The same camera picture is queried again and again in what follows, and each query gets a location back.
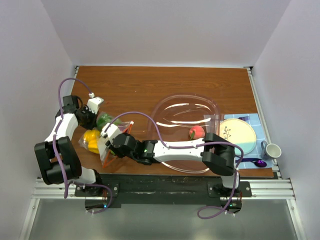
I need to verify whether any green fake vegetable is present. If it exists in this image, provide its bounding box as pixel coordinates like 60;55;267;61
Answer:
96;113;114;132

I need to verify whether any yellow fake bell pepper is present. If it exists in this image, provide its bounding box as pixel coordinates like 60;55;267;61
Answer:
82;129;100;154

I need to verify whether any clear zip top bag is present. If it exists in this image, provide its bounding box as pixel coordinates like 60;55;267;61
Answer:
78;112;118;168

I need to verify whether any red fake tomato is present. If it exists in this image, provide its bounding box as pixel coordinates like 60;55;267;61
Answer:
189;125;206;140

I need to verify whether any green fake grapes bunch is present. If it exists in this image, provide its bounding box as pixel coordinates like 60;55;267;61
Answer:
113;119;125;128

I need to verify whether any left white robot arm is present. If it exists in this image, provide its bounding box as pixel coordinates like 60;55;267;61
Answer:
34;93;104;197

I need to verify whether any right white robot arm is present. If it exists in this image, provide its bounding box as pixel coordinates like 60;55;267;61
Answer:
106;133;241;197

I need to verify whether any clear pink plastic tray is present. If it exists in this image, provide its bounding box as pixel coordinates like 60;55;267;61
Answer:
146;94;222;176

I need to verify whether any cream floral plate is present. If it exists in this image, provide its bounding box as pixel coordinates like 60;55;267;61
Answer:
219;118;257;155

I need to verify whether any purple plastic fork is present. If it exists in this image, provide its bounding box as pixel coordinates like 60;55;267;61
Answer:
238;115;250;121

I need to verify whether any blue checkered placemat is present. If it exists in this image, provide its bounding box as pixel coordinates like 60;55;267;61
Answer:
219;113;266;169

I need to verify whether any purple plastic spoon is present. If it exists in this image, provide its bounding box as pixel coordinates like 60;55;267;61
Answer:
241;158;267;168

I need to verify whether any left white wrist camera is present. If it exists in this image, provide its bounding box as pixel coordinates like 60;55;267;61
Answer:
86;92;104;114

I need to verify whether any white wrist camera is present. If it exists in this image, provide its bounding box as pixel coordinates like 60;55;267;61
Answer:
86;92;104;114
100;123;122;139

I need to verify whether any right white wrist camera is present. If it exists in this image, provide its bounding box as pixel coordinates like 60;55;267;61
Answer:
100;123;122;139

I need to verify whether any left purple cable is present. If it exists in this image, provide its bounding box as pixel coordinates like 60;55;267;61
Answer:
52;77;114;214

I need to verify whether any white blue-handled mug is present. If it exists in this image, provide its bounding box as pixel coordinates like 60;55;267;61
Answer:
260;140;282;160

